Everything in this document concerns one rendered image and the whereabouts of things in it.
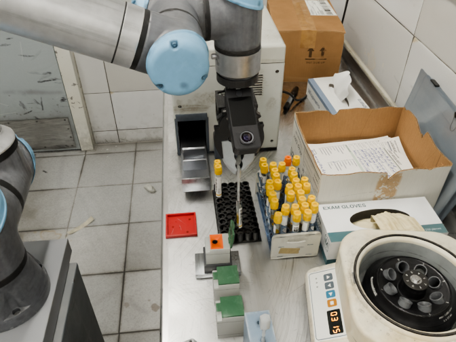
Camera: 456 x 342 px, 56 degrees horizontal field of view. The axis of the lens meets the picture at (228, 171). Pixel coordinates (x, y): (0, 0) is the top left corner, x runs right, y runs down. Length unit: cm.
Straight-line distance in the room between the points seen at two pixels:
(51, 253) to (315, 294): 51
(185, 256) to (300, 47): 83
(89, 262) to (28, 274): 130
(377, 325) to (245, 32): 48
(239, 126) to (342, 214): 33
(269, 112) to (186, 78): 62
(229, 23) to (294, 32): 80
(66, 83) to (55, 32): 201
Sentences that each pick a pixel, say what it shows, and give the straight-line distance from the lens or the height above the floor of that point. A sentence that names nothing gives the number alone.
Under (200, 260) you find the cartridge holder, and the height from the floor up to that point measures 89.
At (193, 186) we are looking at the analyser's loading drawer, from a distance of 102.
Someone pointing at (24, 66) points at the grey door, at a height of 57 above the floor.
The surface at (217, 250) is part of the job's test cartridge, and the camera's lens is 83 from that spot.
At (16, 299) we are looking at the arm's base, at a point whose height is 96.
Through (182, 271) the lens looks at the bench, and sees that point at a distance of 90.
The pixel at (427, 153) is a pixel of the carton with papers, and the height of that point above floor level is 99.
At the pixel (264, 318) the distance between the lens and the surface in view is 64.
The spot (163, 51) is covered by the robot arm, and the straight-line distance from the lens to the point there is 51.
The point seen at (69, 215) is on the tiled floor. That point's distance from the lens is 236.
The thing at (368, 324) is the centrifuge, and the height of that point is 99.
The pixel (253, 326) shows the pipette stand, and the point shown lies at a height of 98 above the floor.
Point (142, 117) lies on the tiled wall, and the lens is 267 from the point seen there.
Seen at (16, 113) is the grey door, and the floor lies 28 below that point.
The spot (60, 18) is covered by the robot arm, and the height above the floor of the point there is 141.
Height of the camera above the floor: 159
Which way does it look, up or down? 40 degrees down
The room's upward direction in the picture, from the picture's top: straight up
